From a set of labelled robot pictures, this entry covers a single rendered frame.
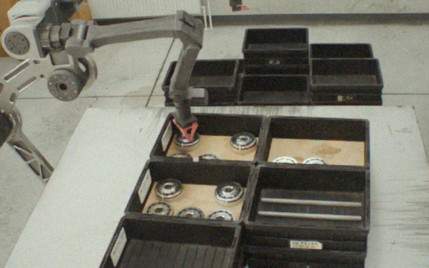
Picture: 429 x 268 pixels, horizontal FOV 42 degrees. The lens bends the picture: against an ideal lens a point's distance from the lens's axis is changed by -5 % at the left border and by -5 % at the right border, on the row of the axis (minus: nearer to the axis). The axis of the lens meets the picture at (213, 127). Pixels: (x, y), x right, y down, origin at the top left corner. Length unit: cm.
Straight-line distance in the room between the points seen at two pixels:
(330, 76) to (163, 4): 212
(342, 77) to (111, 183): 155
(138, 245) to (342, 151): 86
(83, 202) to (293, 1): 317
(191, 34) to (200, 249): 69
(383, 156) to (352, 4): 278
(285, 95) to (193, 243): 168
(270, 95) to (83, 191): 143
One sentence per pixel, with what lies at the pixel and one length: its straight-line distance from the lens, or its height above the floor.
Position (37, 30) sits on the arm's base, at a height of 150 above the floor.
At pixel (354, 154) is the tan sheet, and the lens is 226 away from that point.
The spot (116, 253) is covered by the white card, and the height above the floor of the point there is 89.
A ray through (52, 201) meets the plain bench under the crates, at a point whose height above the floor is 70.
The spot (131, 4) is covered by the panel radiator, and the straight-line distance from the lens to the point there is 517.
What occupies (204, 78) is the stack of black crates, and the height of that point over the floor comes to 49.
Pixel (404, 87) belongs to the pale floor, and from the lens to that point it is 428.
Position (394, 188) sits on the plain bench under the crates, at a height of 70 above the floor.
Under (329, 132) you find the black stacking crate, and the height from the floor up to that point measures 87.
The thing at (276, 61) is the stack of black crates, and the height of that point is 51.
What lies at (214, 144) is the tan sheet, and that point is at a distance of 234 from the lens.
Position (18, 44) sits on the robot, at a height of 145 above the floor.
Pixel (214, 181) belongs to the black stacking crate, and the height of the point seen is 85.
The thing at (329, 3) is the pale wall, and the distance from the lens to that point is 508.
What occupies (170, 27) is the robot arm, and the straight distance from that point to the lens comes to 178.
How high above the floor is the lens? 223
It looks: 35 degrees down
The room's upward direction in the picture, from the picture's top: 7 degrees counter-clockwise
